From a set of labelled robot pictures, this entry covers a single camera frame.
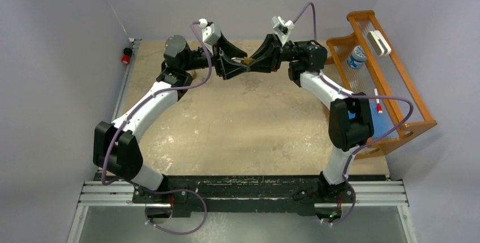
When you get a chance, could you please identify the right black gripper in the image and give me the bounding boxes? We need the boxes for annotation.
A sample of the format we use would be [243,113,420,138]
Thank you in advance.
[245,33,312,73]

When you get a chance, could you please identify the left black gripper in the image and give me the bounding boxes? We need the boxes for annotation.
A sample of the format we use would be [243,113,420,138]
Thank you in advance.
[182,32,250,79]

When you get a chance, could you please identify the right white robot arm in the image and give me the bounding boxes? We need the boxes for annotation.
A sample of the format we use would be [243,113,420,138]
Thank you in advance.
[243,34,374,202]

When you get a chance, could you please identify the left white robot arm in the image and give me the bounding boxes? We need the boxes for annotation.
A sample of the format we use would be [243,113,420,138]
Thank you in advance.
[93,32,248,203]

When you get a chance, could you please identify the orange wooden rack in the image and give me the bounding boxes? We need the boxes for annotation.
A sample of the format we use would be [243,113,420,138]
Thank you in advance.
[325,10,437,159]

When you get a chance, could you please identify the red emergency button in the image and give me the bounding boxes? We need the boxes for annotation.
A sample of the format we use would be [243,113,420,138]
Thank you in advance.
[121,48,133,65]

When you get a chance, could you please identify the white eraser block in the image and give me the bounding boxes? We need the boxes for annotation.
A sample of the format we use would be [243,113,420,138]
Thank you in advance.
[366,30,392,57]

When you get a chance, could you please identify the red white marker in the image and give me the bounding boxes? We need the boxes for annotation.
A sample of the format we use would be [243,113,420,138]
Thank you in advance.
[374,88,383,114]

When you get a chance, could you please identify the blue notebook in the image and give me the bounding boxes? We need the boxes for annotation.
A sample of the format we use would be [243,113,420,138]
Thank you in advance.
[370,103,393,139]

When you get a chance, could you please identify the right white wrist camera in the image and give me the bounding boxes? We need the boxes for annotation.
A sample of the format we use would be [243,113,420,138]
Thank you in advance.
[271,16,295,45]

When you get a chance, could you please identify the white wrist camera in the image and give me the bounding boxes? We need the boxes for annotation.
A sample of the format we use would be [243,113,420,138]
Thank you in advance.
[199,19,222,46]
[271,16,295,45]

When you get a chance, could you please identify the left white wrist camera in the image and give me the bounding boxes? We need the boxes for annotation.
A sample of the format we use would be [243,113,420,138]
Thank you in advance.
[199,19,222,46]

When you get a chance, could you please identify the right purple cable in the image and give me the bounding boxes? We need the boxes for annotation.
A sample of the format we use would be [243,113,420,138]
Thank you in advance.
[292,2,414,227]

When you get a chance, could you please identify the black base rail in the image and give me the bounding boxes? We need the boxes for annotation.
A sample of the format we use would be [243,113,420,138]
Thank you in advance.
[127,175,387,220]

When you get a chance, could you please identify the aluminium frame rails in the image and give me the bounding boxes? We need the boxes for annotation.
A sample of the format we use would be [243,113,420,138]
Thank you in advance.
[67,37,417,243]

